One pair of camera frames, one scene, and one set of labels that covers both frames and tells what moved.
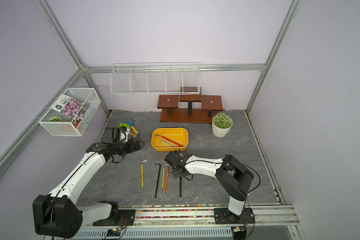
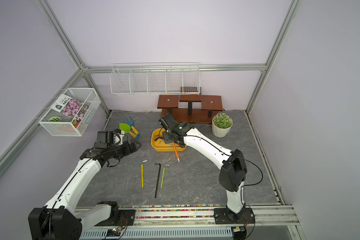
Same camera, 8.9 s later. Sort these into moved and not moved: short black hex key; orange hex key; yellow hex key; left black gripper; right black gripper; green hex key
Moved: right black gripper; orange hex key
Not moved: yellow hex key; left black gripper; short black hex key; green hex key
